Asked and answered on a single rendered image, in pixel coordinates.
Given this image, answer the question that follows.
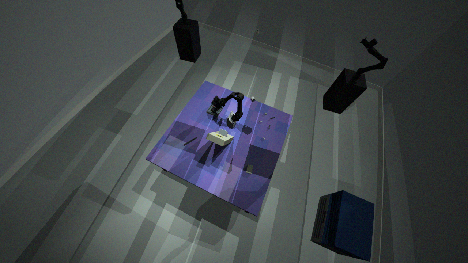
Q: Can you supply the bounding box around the beige service panel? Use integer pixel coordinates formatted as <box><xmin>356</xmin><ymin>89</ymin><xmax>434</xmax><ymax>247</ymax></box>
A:
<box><xmin>206</xmin><ymin>131</ymin><xmax>234</xmax><ymax>146</ymax></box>

